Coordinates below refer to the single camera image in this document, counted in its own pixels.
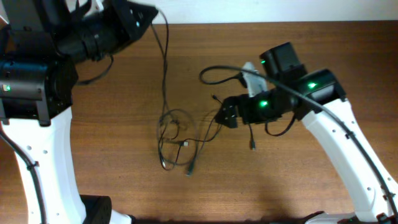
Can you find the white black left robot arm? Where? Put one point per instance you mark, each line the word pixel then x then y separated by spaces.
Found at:
pixel 40 46

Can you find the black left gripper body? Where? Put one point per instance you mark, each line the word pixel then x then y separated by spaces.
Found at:
pixel 121 12

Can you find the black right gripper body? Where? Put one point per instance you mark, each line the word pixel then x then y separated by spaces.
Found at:
pixel 262 109

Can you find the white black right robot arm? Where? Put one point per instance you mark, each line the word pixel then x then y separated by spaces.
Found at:
pixel 328 115

